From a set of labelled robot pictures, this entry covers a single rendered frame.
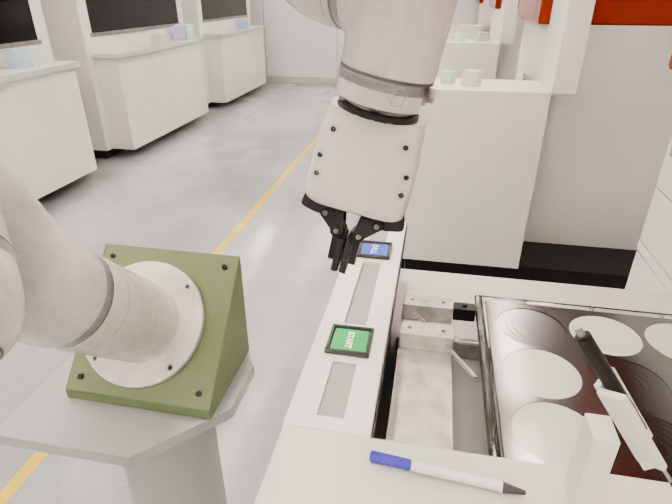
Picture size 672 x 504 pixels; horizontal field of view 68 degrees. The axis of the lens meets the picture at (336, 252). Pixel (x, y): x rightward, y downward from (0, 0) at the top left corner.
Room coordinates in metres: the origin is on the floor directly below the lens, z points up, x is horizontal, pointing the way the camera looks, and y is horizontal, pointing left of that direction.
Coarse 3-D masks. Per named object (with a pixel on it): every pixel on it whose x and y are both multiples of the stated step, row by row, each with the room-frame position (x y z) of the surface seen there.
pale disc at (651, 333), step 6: (654, 324) 0.64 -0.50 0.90; (660, 324) 0.64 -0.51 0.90; (666, 324) 0.64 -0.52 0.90; (648, 330) 0.63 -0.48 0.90; (654, 330) 0.63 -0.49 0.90; (660, 330) 0.63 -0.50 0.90; (666, 330) 0.63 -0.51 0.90; (648, 336) 0.61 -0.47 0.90; (654, 336) 0.61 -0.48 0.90; (660, 336) 0.61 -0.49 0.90; (666, 336) 0.61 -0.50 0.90; (654, 342) 0.60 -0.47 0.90; (660, 342) 0.60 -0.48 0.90; (666, 342) 0.60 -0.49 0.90; (660, 348) 0.59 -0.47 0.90; (666, 348) 0.59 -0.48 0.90; (666, 354) 0.57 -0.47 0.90
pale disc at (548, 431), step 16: (528, 416) 0.45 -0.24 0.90; (544, 416) 0.45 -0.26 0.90; (560, 416) 0.45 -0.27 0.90; (576, 416) 0.45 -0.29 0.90; (528, 432) 0.43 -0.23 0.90; (544, 432) 0.43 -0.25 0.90; (560, 432) 0.43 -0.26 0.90; (576, 432) 0.43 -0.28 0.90; (528, 448) 0.40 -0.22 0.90; (544, 448) 0.40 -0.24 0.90; (560, 448) 0.40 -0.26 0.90; (560, 464) 0.38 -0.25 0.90
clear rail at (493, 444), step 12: (480, 300) 0.71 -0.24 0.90; (480, 312) 0.67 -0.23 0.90; (480, 324) 0.64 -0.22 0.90; (480, 336) 0.61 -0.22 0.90; (480, 348) 0.58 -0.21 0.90; (480, 360) 0.56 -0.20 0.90; (492, 384) 0.51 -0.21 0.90; (492, 396) 0.49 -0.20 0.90; (492, 408) 0.46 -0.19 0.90; (492, 432) 0.43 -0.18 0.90; (492, 444) 0.41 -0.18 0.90
